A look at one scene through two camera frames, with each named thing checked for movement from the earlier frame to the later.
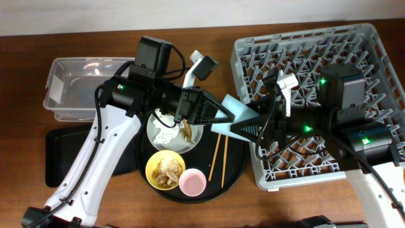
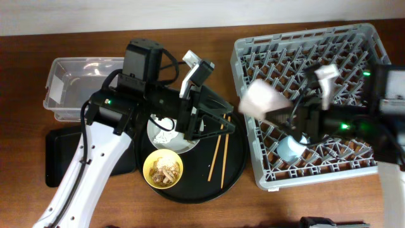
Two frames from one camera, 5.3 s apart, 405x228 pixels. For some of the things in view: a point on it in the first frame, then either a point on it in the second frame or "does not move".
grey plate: [178, 145] does not move
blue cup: [240, 111] to [290, 149]
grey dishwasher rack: [306, 160] does not move
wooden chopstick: [224, 160] does not move
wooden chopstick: [215, 158] does not move
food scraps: [167, 172] does not move
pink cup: [192, 182] to [259, 97]
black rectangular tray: [63, 146] does not move
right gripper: [276, 127] to [307, 120]
